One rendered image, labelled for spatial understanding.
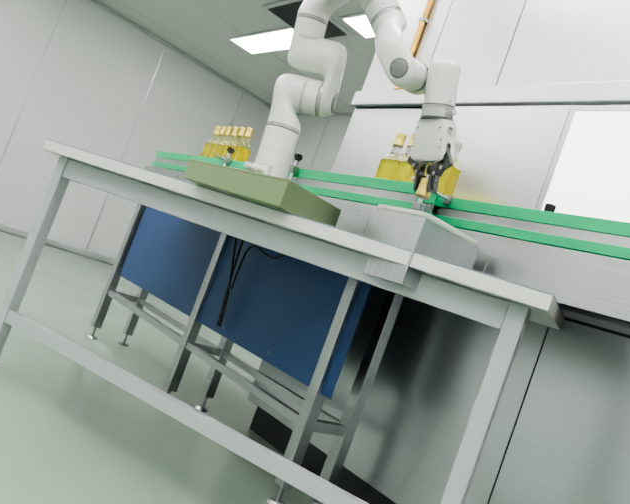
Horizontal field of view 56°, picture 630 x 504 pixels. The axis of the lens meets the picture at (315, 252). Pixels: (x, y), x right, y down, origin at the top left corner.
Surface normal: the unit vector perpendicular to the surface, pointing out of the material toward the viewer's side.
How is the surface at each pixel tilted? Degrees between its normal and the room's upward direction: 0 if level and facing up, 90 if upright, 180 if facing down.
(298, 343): 90
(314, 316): 90
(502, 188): 90
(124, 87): 90
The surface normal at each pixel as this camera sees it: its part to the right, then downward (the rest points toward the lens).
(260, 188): -0.43, -0.21
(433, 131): -0.73, -0.03
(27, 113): 0.62, 0.18
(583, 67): -0.71, -0.30
